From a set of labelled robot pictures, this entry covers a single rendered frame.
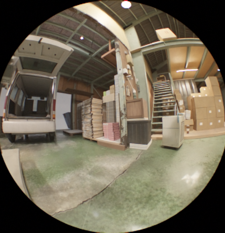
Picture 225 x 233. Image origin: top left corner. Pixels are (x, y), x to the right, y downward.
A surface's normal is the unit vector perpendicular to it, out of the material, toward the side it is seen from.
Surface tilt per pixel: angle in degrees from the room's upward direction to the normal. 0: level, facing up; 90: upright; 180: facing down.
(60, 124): 90
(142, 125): 90
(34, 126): 88
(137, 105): 90
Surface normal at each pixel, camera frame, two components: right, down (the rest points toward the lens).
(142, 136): -0.63, -0.01
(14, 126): 0.74, -0.11
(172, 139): -0.89, 0.01
